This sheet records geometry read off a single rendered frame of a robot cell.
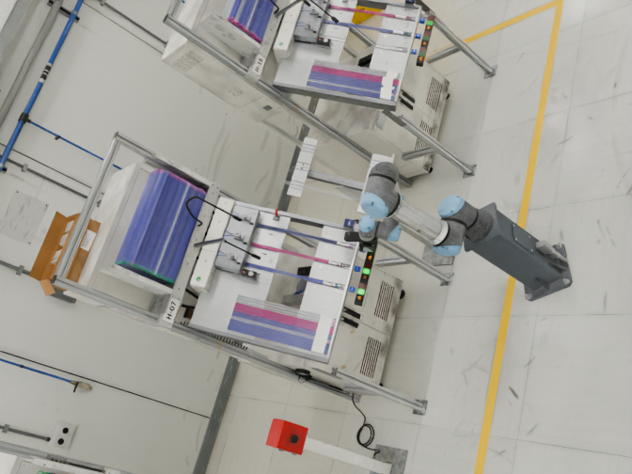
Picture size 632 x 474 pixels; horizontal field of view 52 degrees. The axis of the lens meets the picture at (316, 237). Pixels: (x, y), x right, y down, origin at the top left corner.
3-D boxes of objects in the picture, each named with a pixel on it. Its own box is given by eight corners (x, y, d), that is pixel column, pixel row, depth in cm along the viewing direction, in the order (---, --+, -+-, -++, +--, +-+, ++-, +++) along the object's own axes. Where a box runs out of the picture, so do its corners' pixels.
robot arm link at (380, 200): (473, 227, 283) (380, 170, 258) (465, 259, 279) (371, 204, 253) (452, 229, 293) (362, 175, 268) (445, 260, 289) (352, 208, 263)
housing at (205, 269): (240, 210, 349) (234, 199, 336) (211, 295, 333) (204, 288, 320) (226, 207, 351) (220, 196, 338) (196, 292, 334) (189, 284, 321)
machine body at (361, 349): (410, 285, 396) (337, 243, 363) (384, 399, 372) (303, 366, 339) (340, 290, 446) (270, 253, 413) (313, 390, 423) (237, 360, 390)
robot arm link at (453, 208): (479, 203, 288) (460, 189, 281) (472, 231, 284) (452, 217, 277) (458, 206, 297) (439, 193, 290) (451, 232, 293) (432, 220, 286)
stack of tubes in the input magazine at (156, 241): (207, 191, 331) (162, 165, 317) (174, 284, 314) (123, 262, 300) (196, 195, 341) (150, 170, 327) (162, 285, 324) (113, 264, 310)
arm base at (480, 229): (491, 206, 296) (478, 196, 290) (495, 232, 287) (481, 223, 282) (464, 220, 305) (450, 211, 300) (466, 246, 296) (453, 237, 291)
